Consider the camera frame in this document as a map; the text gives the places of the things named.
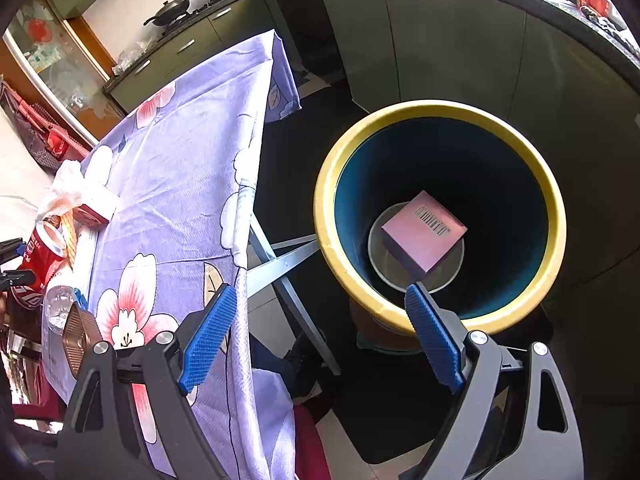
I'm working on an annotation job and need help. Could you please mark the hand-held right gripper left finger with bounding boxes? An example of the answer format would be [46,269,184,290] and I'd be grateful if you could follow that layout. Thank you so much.
[54,282,238,480]

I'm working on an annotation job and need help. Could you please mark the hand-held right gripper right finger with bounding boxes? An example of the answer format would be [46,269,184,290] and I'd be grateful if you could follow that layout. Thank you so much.
[400,282,586,480]

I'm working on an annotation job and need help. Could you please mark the pink cardboard box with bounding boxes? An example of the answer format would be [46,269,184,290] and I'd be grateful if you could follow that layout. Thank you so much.
[381,190,469,281]

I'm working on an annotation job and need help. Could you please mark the yellow rimmed blue trash bin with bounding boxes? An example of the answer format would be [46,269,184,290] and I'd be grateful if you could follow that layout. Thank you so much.
[312,100,568,357]

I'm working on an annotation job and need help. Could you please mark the red drink can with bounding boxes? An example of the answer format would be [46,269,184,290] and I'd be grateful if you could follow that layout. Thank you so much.
[19,220,68,286]

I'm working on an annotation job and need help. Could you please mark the clear plastic bottle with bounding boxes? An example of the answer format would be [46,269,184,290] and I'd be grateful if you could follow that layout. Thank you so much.
[44,285,81,333]

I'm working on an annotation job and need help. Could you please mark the white round bowl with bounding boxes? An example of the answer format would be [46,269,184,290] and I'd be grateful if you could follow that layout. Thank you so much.
[367,201,466,295]

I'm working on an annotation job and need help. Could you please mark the brown ridged plastic tray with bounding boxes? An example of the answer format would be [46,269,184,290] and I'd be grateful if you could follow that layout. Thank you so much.
[61,301,103,378]

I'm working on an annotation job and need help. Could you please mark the white plastic bag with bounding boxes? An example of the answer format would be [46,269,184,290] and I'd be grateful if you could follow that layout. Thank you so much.
[37,160,96,221]

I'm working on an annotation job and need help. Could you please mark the small orange white box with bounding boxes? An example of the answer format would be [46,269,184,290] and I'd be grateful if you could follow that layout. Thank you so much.
[74,185,118,226]

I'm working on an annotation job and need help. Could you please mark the red checkered apron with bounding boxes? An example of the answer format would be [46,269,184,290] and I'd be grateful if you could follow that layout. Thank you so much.
[0,82,73,173]

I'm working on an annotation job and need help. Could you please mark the red garment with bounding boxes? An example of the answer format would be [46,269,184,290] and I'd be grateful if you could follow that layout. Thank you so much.
[292,404,333,480]

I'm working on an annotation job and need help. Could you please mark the purple floral tablecloth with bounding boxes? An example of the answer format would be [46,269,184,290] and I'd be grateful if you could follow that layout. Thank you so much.
[42,27,303,480]

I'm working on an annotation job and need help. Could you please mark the wooden framed glass door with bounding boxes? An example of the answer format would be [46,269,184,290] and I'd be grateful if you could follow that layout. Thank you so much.
[2,0,126,148]

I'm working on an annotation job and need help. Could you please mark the clear plastic bags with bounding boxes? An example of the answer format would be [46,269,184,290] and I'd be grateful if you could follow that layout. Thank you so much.
[112,42,151,73]

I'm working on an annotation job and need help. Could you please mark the black wok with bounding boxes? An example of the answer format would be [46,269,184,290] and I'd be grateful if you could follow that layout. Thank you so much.
[143,0,192,27]

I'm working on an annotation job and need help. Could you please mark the grey metal table frame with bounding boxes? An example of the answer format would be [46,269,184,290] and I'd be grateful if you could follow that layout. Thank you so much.
[247,215,343,376]

